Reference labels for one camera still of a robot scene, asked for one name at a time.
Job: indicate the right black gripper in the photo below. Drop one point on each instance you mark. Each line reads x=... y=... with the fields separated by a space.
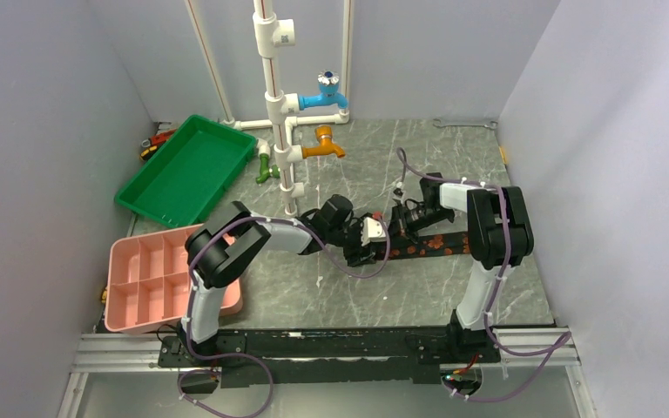
x=399 y=226

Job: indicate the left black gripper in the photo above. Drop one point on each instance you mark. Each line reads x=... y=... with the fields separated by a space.
x=353 y=256

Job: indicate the dark floral necktie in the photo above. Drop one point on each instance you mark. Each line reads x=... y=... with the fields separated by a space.
x=431 y=245

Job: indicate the green plastic tray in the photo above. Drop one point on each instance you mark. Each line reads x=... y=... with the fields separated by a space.
x=188 y=176

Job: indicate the pink compartment organizer box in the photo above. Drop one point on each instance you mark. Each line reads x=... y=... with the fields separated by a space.
x=148 y=284

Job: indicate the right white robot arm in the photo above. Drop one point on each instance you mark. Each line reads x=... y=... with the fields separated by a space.
x=499 y=237

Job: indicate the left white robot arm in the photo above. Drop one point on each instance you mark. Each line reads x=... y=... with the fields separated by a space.
x=222 y=249

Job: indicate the orange faucet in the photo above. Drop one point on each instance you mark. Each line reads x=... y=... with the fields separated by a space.
x=326 y=145

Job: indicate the green faucet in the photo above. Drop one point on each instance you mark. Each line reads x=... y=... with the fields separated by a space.
x=267 y=169

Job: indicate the silver wrench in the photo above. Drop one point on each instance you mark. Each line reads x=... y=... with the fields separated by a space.
x=483 y=123

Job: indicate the blue faucet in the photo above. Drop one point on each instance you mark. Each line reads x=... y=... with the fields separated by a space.
x=329 y=93

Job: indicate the white pvc pipe assembly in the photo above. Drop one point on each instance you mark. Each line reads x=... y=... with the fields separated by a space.
x=292 y=128

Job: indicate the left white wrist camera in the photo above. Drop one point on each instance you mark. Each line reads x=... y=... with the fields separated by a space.
x=373 y=230

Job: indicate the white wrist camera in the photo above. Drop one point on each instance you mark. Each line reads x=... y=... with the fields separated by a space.
x=373 y=230
x=398 y=192

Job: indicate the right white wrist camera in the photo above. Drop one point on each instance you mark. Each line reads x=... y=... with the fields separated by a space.
x=398 y=192

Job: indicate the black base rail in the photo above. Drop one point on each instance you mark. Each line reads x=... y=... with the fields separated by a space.
x=318 y=355

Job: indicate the red handled pliers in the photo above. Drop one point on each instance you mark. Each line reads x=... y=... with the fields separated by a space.
x=149 y=146

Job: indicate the aluminium frame rail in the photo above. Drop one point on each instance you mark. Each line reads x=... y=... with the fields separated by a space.
x=119 y=353

